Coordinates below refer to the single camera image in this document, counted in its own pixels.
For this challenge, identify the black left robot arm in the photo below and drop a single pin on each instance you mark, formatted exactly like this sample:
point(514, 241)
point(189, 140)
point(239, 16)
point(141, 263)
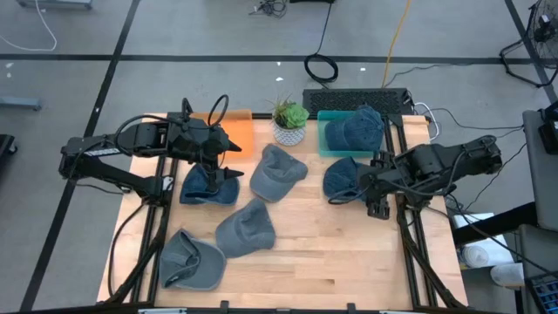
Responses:
point(139, 137)

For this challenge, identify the black perforated computer case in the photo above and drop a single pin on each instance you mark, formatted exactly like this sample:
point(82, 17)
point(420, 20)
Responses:
point(349, 100)

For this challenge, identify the black beam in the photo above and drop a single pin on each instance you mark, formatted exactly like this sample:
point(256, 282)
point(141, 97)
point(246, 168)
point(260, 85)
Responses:
point(510, 218)

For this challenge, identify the black device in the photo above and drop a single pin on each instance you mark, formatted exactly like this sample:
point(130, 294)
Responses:
point(550, 135)

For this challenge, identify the black floor fan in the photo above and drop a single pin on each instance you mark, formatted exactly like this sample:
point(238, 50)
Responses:
point(545, 26)

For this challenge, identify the orange plastic bin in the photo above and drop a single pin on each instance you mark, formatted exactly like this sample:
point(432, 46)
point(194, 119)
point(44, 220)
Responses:
point(242, 139)

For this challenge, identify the black table edge frame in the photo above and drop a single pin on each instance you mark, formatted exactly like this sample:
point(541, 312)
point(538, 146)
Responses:
point(224, 306)

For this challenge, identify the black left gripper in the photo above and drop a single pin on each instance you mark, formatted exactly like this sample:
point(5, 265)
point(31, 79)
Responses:
point(196, 141)

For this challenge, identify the teal plastic bin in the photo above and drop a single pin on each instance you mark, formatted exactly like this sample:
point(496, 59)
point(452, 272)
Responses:
point(321, 131)

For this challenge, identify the black aluminium frame rails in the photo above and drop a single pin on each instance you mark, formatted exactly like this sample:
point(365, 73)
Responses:
point(162, 218)
point(407, 257)

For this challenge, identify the black keyboard blue keys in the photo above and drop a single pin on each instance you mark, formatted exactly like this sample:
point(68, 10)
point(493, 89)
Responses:
point(545, 292)

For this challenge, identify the blue denim cap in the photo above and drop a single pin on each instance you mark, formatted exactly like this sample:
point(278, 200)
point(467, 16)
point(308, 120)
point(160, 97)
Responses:
point(194, 187)
point(357, 128)
point(340, 176)

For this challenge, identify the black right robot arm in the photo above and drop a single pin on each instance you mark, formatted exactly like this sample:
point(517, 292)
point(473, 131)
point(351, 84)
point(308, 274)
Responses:
point(457, 159)

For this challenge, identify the grey side table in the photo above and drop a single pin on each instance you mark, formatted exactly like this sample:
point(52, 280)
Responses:
point(545, 187)

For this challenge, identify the white box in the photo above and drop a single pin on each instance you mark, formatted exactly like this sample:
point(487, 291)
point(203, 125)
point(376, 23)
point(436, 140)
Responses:
point(473, 220)

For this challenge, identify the black equipment corner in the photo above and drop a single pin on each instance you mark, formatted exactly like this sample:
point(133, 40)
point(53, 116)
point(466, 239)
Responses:
point(5, 146)

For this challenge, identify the potted succulent patterned pot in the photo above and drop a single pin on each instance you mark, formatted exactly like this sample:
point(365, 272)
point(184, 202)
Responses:
point(287, 131)

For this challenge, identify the silver metal bracket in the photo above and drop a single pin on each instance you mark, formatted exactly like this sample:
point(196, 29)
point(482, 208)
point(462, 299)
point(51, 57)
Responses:
point(163, 311)
point(394, 312)

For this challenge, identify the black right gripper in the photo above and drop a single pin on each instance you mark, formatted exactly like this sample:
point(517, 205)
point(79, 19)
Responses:
point(379, 181)

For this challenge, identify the grey furniture foot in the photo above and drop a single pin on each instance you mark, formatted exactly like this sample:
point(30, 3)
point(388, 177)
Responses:
point(19, 103)
point(52, 3)

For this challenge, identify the grey cap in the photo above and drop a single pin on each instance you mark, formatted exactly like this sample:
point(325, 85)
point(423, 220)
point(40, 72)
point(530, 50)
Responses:
point(246, 229)
point(205, 270)
point(276, 172)

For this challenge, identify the white paper roll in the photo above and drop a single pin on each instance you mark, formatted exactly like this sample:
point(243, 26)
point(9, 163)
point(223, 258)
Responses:
point(484, 255)
point(508, 275)

